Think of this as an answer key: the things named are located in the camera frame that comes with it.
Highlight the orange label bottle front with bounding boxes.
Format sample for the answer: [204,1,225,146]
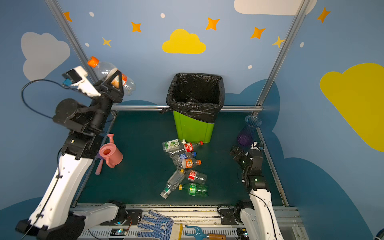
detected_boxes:
[88,57,136,96]

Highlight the green Sprite bottle yellow cap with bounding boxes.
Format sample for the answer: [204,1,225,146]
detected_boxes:
[178,183,208,197]

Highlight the orange red label bottle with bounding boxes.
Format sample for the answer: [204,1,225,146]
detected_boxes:
[177,158,202,170]

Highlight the clear bottle green label front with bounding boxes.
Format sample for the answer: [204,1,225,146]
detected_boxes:
[160,170,185,199]

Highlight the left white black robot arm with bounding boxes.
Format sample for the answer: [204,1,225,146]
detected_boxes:
[16,66,127,240]

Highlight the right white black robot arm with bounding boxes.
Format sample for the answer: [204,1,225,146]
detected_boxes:
[230,146,284,240]

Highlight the green plastic trash bin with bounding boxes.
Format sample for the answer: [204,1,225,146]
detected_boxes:
[173,111,215,143]

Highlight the lime label bottle near bin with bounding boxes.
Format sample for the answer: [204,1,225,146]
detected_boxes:
[162,139,186,153]

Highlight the black bin liner bag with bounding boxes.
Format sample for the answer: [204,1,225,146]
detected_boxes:
[160,73,225,124]

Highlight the purple glass vase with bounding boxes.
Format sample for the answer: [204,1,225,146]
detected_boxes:
[237,115,262,146]

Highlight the pink plastic watering can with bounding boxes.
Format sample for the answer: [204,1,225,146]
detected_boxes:
[95,134,123,176]

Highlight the right green circuit board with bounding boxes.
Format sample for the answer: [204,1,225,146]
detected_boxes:
[237,228,249,240]

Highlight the green circuit board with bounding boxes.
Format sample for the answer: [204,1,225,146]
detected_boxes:
[110,229,129,237]
[237,228,249,240]

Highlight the red label bottle lying front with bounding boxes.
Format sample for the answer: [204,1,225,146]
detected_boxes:
[181,170,207,185]

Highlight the purple plastic item behind can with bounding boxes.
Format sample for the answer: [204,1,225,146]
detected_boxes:
[97,153,104,160]

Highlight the red cola bottle lying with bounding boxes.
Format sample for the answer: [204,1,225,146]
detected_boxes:
[169,141,204,157]

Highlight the blue dotted work glove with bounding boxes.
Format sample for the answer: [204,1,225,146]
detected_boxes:
[137,210,183,240]

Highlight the left green circuit board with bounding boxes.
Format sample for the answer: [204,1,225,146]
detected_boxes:
[110,229,129,237]

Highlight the aluminium back frame rail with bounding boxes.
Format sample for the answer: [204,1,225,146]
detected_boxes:
[112,105,264,112]

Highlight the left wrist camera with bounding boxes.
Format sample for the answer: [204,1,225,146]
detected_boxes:
[62,66,101,98]

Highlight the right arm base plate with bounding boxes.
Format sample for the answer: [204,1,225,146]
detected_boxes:
[217,208,243,225]

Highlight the teal garden fork wooden handle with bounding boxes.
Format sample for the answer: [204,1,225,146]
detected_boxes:
[185,225,227,240]

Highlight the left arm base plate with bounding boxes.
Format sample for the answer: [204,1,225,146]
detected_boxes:
[100,209,143,226]

